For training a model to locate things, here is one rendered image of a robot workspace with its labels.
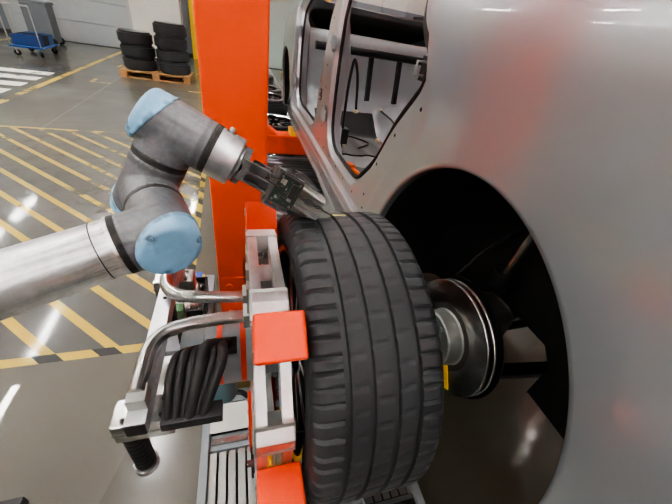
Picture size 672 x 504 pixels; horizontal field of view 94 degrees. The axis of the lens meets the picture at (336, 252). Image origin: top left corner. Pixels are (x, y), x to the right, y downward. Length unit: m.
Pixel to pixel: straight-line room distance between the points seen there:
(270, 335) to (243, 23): 0.69
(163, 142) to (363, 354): 0.46
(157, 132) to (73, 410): 1.51
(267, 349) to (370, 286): 0.20
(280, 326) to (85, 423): 1.46
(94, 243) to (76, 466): 1.34
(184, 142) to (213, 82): 0.35
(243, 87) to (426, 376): 0.76
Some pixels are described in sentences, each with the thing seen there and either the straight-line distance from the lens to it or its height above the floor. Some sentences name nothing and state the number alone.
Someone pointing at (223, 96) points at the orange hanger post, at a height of 1.33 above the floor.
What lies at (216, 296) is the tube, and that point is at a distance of 0.71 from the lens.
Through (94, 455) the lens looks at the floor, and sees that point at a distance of 1.76.
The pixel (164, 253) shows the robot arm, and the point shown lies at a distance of 0.50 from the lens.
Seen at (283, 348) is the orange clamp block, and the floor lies 1.14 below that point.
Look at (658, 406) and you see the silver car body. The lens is 0.52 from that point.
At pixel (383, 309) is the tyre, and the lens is 0.54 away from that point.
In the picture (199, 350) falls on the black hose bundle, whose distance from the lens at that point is 0.58.
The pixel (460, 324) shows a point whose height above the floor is 0.93.
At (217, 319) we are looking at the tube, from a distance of 0.67.
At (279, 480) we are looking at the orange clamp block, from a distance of 0.65.
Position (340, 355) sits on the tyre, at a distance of 0.51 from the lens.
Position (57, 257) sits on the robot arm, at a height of 1.22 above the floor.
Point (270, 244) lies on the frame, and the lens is 0.67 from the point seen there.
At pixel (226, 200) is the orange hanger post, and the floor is 1.04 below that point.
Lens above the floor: 1.50
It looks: 35 degrees down
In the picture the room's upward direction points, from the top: 10 degrees clockwise
